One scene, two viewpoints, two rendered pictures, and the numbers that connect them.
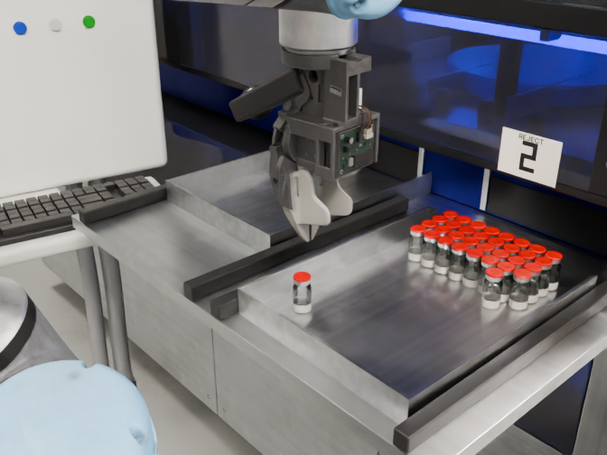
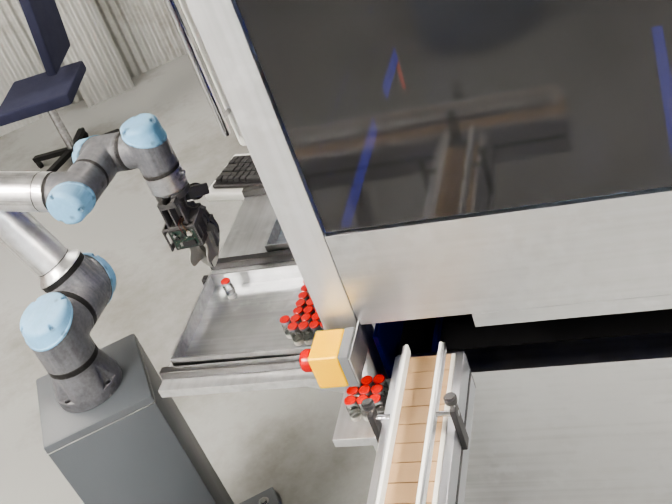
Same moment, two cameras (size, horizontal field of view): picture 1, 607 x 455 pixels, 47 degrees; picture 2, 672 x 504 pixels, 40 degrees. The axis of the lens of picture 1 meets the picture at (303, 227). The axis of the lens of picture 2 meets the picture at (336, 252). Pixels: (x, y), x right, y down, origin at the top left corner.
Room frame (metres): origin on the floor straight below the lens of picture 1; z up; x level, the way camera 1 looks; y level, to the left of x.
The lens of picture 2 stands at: (0.24, -1.60, 2.03)
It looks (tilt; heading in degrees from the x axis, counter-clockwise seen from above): 35 degrees down; 66
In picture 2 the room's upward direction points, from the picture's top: 21 degrees counter-clockwise
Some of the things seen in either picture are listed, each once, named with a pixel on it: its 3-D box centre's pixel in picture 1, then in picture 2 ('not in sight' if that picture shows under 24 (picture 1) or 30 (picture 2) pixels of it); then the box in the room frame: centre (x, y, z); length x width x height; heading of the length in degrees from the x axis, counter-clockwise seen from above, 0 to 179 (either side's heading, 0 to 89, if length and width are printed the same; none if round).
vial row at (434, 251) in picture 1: (465, 264); (305, 306); (0.77, -0.20, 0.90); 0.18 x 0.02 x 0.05; 41
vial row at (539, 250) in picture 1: (497, 248); not in sight; (0.81, -0.25, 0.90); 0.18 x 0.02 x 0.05; 41
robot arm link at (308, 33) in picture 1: (321, 25); (167, 179); (0.68, -0.02, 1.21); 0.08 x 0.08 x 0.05
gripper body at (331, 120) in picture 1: (323, 110); (182, 214); (0.67, -0.02, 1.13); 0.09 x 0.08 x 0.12; 47
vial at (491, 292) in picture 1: (492, 288); (288, 327); (0.71, -0.22, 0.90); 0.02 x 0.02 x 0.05
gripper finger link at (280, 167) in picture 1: (290, 166); not in sight; (0.68, 0.01, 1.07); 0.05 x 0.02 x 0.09; 137
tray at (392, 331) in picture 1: (419, 293); (266, 313); (0.71, -0.14, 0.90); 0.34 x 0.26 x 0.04; 131
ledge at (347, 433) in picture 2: not in sight; (378, 412); (0.69, -0.52, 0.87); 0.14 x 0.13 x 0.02; 132
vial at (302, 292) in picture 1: (302, 293); (229, 289); (0.70, 0.00, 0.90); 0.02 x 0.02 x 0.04
